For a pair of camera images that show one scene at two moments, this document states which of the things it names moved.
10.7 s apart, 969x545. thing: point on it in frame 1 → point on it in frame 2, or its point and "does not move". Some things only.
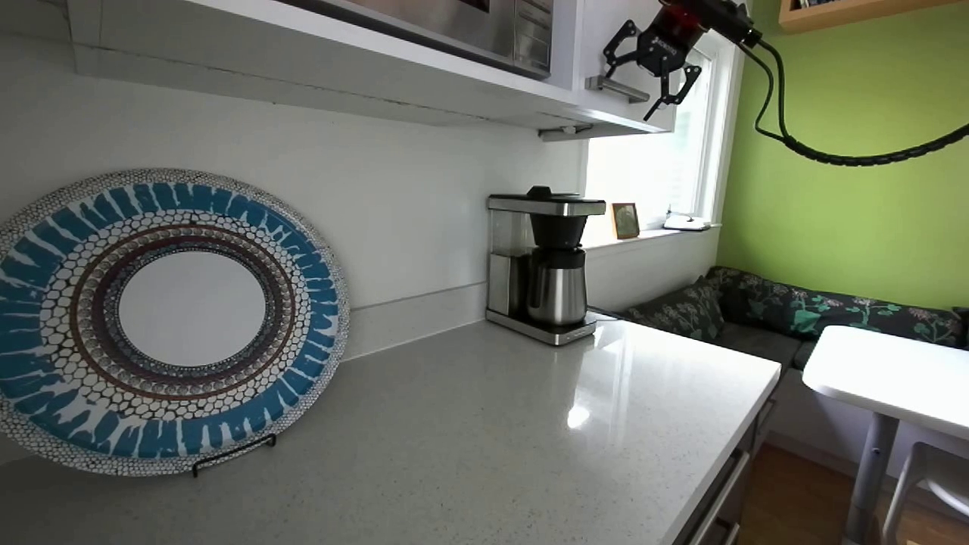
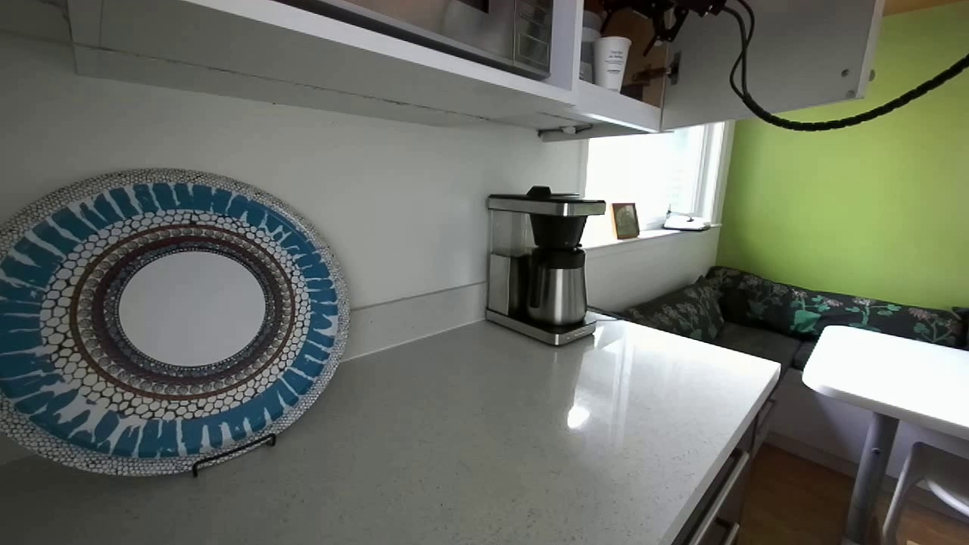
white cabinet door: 631,86 → 798,52
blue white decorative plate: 161,323 does not move
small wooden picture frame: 624,212 does not move
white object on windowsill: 686,225 does not move
